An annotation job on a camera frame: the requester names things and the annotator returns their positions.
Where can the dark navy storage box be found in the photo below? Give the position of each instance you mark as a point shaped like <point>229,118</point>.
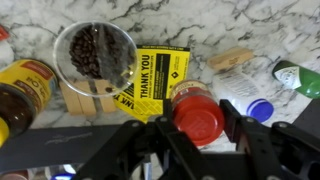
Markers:
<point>50,143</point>

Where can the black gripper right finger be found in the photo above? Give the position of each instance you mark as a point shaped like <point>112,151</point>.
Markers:
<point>230,116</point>

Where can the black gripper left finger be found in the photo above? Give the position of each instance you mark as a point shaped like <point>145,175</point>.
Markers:
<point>167,110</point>

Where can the light wooden block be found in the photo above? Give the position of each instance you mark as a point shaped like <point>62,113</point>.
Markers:
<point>230,58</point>

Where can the yellow thank you card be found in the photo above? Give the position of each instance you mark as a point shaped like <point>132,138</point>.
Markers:
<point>160,76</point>

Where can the red white sauce packet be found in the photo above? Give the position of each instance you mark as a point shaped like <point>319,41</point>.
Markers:
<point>3,33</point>

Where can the white bottle blue cap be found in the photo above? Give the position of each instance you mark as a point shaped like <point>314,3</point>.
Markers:
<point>240,86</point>

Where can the clear cup coffee beans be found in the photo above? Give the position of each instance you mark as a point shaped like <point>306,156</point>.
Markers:
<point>93,53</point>

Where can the wooden plank block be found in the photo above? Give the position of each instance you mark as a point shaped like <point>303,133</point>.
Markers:
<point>70,101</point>
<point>88,103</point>

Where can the green glass sauce bottle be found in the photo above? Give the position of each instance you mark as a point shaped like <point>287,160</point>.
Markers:
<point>296,78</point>

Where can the small red-lid spice jar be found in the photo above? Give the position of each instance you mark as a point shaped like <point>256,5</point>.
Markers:
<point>198,120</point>

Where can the yellow label jar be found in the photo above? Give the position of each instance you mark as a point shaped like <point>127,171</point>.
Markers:
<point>23,90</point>

